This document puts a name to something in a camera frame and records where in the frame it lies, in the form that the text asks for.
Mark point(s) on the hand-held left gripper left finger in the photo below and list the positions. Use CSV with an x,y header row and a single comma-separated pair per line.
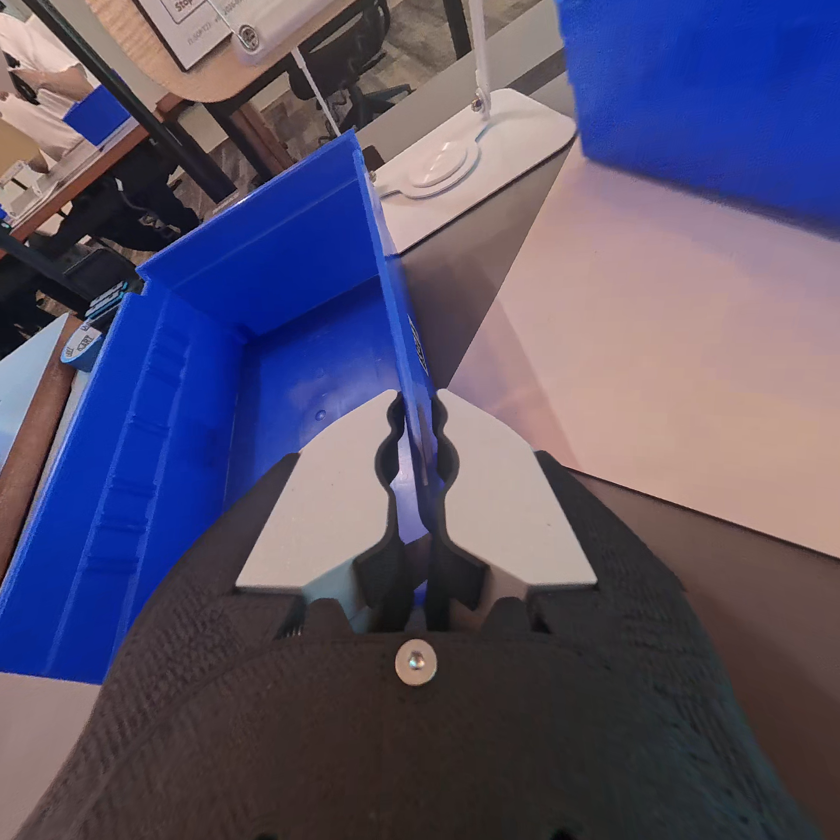
x,y
315,512

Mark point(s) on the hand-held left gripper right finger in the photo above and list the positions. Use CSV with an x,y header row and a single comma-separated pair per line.
x,y
518,518

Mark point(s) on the blue plastic bin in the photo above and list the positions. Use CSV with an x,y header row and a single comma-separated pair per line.
x,y
709,98
197,394

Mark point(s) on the white whiteboard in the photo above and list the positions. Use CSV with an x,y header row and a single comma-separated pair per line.
x,y
656,361

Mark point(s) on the blue tape roll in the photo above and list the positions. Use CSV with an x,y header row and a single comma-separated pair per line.
x,y
82,346

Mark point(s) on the wooden edged side table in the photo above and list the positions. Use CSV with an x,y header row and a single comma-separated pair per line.
x,y
29,459

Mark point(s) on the black and blue battery stack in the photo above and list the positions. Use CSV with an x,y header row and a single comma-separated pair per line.
x,y
106,302

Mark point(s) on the white metal stand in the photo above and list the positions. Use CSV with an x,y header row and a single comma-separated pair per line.
x,y
512,151

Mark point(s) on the person in white shirt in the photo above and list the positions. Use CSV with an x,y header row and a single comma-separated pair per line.
x,y
98,163

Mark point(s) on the black metal pole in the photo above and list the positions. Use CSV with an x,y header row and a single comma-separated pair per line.
x,y
141,123

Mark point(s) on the small blue bin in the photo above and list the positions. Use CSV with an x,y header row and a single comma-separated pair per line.
x,y
98,117

